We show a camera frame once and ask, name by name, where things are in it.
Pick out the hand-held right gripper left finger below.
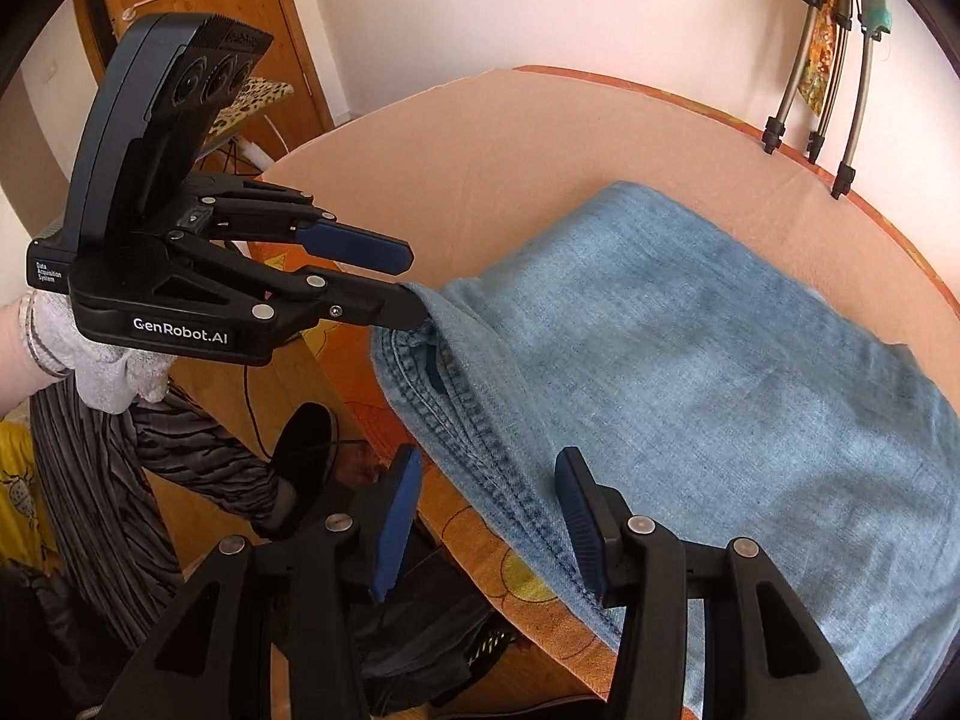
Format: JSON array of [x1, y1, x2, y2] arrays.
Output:
[[97, 444, 425, 720]]

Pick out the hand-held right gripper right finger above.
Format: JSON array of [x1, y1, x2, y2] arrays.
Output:
[[553, 446, 875, 720]]

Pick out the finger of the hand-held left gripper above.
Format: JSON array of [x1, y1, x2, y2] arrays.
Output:
[[187, 172, 415, 275], [169, 229, 431, 331]]

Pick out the blue denim pants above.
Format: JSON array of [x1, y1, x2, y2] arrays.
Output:
[[371, 180, 960, 720]]

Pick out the person's left forearm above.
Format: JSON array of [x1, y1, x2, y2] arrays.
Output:
[[0, 296, 46, 421]]

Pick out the person's left hand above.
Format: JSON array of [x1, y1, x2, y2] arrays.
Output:
[[37, 289, 177, 415]]

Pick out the dark cloth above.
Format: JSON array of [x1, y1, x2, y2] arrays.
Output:
[[341, 540, 518, 717]]

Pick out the person's black shoe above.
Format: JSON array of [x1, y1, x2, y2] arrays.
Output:
[[266, 403, 335, 533]]

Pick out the leopard print ironing board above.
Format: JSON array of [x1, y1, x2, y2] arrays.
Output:
[[191, 75, 297, 160]]

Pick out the peach bed sheet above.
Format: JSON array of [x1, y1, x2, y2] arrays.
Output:
[[259, 66, 950, 316]]

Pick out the wooden door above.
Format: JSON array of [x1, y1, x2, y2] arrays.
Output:
[[75, 0, 335, 188]]

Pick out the person's striped grey clothing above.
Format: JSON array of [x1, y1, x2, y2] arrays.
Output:
[[30, 375, 297, 650]]

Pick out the yellow cloth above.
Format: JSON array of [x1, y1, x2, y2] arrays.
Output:
[[0, 420, 46, 563]]

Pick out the folded metal tripod stand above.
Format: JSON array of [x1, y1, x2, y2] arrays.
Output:
[[761, 0, 890, 200]]

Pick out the colourful patterned cloth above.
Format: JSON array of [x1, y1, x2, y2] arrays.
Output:
[[795, 0, 893, 110]]

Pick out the black cable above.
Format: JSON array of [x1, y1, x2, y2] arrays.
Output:
[[240, 364, 361, 466]]

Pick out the silver bracelet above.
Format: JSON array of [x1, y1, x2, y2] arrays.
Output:
[[21, 291, 72, 380]]

